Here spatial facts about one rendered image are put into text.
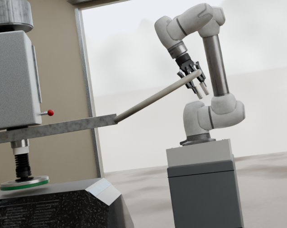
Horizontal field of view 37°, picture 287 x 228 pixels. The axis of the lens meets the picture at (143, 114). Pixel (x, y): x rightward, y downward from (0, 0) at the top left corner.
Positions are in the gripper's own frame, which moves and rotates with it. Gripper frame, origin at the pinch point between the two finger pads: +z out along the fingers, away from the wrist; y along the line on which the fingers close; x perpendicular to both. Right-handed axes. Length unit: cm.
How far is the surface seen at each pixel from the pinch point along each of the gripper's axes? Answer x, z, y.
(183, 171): -51, 39, 9
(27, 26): -5, -66, 58
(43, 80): -530, -123, -57
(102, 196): 2, 16, 70
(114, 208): 0, 24, 68
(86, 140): -506, 0, -63
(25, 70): -2, -48, 70
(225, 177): -38, 53, -7
